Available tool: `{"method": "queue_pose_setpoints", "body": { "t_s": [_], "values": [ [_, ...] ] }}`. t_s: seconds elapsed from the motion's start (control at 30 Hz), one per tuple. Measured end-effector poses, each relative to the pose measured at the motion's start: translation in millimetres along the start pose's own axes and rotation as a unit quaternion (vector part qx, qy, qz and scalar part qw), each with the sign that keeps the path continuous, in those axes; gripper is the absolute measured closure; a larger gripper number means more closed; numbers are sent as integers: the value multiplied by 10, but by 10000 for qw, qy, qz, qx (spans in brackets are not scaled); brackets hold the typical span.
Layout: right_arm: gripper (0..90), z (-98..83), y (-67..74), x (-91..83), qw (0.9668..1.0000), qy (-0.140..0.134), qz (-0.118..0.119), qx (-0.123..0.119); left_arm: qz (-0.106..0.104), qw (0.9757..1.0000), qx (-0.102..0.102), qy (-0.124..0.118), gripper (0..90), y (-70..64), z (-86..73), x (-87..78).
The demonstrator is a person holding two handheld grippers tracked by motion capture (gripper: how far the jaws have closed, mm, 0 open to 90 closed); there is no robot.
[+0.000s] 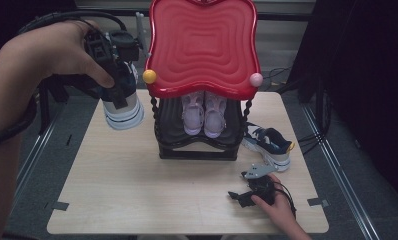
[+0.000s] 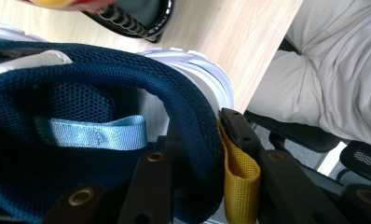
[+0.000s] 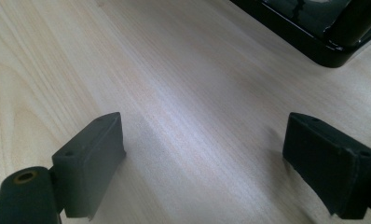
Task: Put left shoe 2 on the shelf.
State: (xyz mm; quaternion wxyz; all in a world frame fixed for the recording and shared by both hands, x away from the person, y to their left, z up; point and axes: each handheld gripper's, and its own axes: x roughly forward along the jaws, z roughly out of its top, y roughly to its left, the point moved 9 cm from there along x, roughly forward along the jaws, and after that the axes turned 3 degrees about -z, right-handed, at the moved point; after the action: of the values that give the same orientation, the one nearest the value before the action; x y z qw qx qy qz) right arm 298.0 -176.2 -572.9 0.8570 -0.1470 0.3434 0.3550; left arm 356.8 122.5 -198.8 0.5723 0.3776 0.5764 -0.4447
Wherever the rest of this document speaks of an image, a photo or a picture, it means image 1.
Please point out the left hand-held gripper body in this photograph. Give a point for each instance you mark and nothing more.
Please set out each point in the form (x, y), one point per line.
(120, 45)

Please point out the black tape piece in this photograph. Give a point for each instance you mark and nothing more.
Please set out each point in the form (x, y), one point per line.
(60, 206)
(317, 202)

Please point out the red and black shoe rack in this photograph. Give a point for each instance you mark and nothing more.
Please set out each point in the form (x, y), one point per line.
(203, 50)

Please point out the metal floor rail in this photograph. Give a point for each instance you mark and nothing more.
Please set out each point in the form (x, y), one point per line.
(340, 173)
(33, 156)

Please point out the navy and white sneaker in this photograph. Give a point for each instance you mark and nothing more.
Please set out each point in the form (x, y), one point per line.
(125, 115)
(270, 146)

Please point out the purple jelly sandal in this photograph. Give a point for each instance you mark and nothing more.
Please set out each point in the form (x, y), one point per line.
(192, 116)
(215, 120)

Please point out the dark metal stand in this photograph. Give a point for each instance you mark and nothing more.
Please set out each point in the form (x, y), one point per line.
(44, 110)

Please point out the person's left hand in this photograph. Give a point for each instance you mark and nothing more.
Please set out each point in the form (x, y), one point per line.
(53, 50)

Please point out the person's right hand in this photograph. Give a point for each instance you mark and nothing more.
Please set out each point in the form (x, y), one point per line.
(280, 208)

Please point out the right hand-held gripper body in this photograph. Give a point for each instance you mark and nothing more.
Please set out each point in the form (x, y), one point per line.
(263, 190)

